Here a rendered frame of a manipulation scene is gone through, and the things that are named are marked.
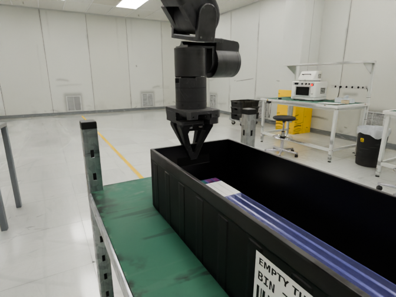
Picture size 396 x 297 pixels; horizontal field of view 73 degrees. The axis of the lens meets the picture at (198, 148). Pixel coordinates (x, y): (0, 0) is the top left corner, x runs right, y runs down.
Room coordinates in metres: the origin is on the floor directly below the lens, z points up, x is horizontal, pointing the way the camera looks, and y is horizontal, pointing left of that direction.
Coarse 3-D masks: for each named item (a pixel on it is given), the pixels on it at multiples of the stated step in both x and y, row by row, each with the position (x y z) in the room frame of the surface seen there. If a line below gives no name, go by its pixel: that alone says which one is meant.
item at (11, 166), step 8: (0, 128) 2.14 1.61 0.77; (8, 136) 2.28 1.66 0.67; (8, 144) 2.26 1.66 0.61; (8, 152) 2.25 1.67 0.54; (8, 160) 2.25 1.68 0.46; (8, 168) 2.25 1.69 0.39; (16, 184) 2.26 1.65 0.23; (0, 192) 1.89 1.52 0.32; (16, 192) 2.25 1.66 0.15; (0, 200) 1.87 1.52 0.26; (16, 200) 2.25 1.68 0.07; (0, 208) 1.87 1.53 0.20; (0, 216) 1.86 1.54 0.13; (0, 224) 1.86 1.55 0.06
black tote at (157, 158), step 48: (192, 144) 0.50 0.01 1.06; (240, 144) 0.50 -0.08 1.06; (192, 192) 0.32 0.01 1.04; (288, 192) 0.39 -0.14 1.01; (336, 192) 0.32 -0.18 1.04; (384, 192) 0.28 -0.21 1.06; (192, 240) 0.32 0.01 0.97; (240, 240) 0.23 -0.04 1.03; (288, 240) 0.18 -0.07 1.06; (336, 240) 0.31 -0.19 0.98; (384, 240) 0.26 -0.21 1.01; (240, 288) 0.23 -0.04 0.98; (288, 288) 0.17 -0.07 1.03; (336, 288) 0.14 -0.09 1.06
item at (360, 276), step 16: (224, 192) 0.42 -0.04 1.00; (240, 192) 0.42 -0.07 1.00; (256, 208) 0.36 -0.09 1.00; (272, 224) 0.32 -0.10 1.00; (288, 224) 0.32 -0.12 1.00; (304, 240) 0.28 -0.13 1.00; (320, 240) 0.28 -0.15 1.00; (320, 256) 0.25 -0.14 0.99; (336, 256) 0.25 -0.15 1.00; (336, 272) 0.23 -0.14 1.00; (352, 272) 0.23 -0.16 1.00; (368, 272) 0.23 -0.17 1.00; (368, 288) 0.21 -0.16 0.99; (384, 288) 0.21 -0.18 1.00
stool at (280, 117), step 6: (276, 120) 3.98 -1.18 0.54; (282, 120) 3.84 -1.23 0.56; (288, 120) 3.82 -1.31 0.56; (282, 132) 3.96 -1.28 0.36; (276, 138) 3.89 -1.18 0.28; (282, 138) 3.84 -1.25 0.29; (288, 138) 3.84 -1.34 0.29; (282, 144) 3.96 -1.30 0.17; (270, 150) 3.98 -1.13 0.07; (276, 150) 3.97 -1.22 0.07; (282, 150) 3.92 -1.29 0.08; (288, 150) 3.90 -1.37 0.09
